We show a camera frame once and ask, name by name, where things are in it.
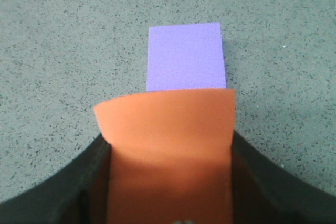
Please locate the purple foam cube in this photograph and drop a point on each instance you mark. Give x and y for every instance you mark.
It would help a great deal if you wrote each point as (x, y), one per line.
(185, 57)

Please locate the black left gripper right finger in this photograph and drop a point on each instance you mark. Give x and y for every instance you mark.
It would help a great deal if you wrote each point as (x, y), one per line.
(265, 193)

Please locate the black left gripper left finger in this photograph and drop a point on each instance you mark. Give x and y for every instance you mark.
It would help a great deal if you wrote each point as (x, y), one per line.
(75, 194)

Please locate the orange foam cube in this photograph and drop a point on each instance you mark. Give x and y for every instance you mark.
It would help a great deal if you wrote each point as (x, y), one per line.
(171, 156)

